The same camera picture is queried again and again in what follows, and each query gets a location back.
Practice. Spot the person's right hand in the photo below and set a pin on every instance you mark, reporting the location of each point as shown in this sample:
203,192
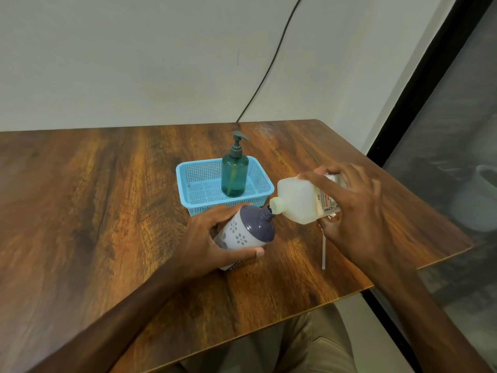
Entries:
357,225

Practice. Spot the person's left hand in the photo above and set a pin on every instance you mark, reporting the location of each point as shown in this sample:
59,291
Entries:
202,244

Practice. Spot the short white pump head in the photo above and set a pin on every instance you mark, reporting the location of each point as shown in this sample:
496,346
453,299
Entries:
323,252

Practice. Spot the small purple and white bottle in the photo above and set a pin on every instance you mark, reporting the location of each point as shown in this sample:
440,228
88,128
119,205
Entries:
252,227

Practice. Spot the large translucent bottle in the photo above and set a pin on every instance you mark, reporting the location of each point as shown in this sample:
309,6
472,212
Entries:
299,200

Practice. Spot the blue plastic basket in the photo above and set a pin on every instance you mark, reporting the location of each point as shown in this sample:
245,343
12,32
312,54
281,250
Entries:
198,178

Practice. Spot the small dark green bottle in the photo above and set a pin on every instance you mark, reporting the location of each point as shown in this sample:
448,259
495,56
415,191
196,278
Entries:
235,178

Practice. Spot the dark green pump head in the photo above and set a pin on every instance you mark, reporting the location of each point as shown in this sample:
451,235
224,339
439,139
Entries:
236,149

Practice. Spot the person's left forearm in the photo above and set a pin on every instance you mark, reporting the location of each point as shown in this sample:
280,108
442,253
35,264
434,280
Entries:
112,326

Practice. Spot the person's beige trousers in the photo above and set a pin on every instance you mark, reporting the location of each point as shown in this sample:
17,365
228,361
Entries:
295,345

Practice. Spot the white plant pot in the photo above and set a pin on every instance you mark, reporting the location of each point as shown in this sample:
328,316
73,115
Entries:
471,205

